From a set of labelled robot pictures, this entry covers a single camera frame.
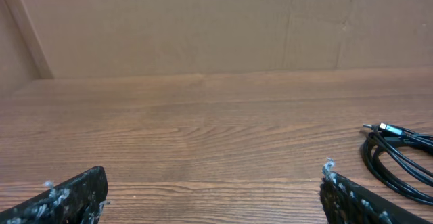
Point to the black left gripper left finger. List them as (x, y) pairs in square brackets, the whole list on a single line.
[(79, 200)]

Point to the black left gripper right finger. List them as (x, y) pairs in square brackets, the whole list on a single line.
[(346, 202)]

